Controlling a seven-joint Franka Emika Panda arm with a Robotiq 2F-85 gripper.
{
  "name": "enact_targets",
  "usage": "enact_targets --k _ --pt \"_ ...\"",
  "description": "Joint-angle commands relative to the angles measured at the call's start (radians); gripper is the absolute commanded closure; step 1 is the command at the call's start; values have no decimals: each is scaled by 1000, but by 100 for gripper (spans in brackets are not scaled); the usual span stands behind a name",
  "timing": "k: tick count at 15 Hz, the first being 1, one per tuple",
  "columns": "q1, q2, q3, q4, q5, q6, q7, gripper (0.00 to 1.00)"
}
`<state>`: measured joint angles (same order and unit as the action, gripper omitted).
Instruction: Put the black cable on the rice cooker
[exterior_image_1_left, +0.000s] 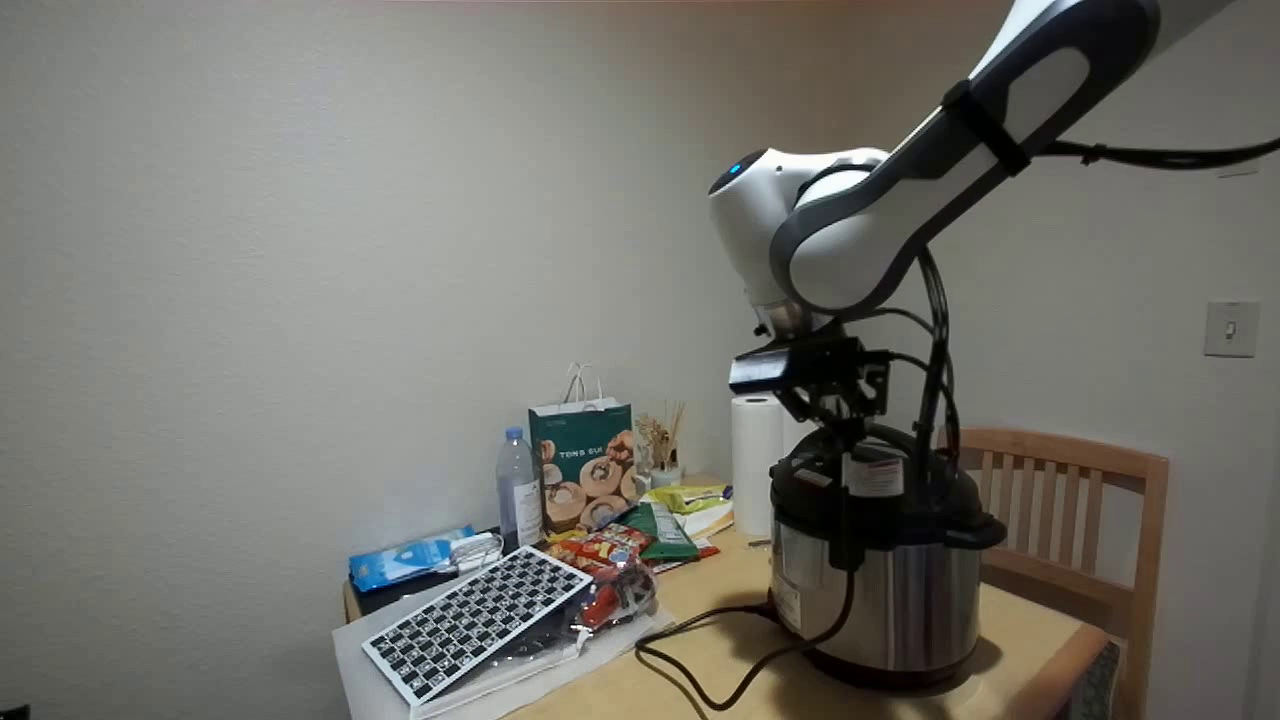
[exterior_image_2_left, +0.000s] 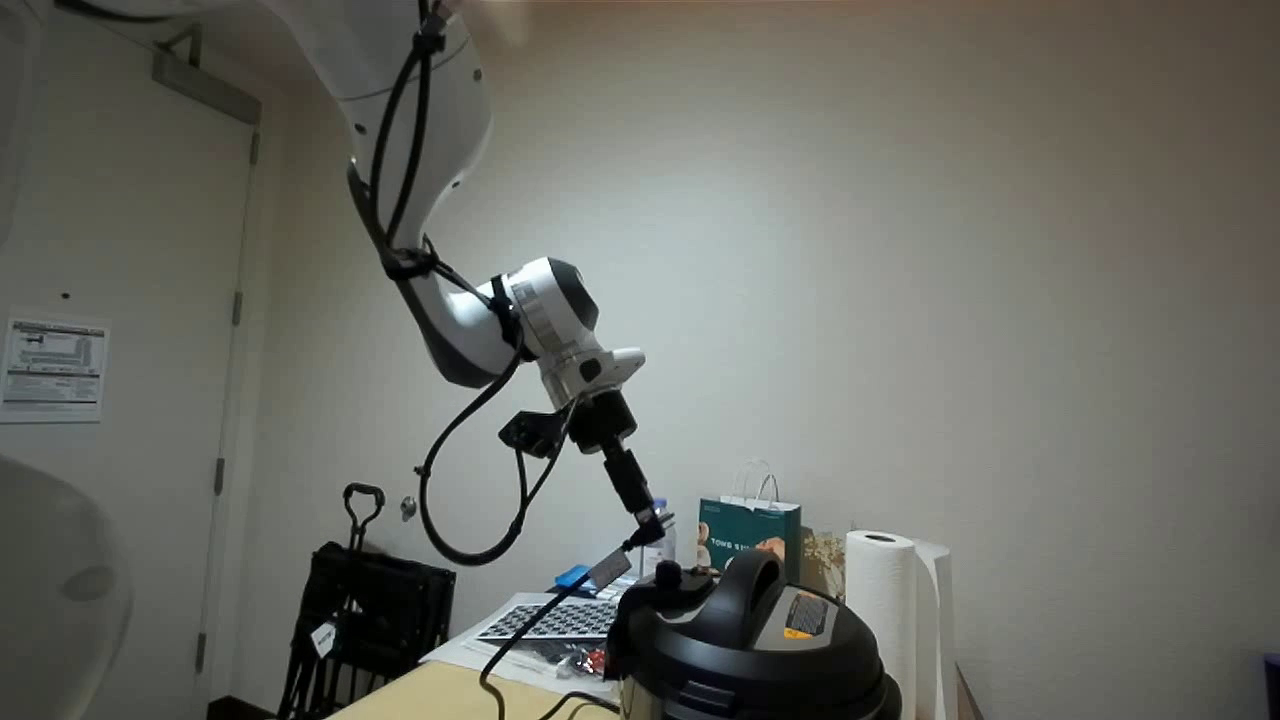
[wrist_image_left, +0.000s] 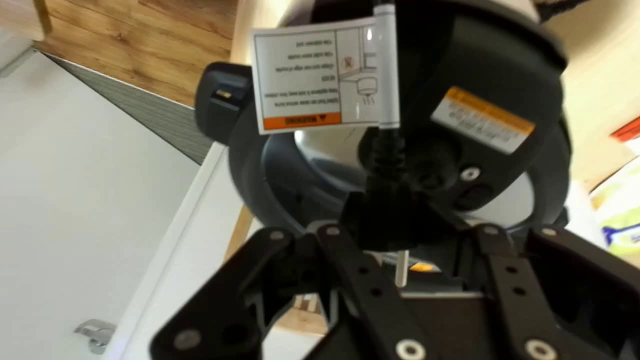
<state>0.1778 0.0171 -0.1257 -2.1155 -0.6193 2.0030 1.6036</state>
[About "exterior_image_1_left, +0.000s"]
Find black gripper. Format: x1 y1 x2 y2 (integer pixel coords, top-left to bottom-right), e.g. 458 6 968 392
775 321 914 464

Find black power cable with tag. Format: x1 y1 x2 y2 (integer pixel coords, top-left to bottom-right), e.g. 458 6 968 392
626 424 911 716

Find steel rice cooker black lid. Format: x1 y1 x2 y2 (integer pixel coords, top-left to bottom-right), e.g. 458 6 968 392
769 424 1013 692

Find white paper towel roll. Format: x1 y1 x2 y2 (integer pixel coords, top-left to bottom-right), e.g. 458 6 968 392
729 387 818 546

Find yellow green book stack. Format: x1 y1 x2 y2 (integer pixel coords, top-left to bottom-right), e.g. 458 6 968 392
648 478 741 543

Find wooden chair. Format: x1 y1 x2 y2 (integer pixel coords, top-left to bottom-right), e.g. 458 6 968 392
937 421 1176 720

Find green snack bag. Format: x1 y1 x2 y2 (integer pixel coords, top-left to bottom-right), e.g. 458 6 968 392
619 496 704 566

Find green printed paper bag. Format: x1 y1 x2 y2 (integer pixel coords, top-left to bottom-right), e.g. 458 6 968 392
525 394 639 536

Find red snack packets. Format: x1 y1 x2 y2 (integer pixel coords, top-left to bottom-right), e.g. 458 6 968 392
538 527 660 633

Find clear plastic water bottle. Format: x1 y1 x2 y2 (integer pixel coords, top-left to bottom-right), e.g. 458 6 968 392
494 424 548 556

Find black white checkerboard panel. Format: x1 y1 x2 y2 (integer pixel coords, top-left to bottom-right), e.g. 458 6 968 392
361 543 601 706

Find blue tissue packet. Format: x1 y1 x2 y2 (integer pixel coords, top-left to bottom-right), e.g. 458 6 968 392
342 524 505 598

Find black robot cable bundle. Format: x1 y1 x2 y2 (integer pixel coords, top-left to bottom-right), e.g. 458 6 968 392
796 123 1280 464

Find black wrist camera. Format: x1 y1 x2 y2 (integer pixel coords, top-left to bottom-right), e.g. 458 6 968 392
725 340 802 399

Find white wall switch plate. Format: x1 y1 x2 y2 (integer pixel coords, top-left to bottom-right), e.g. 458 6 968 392
1199 300 1263 362

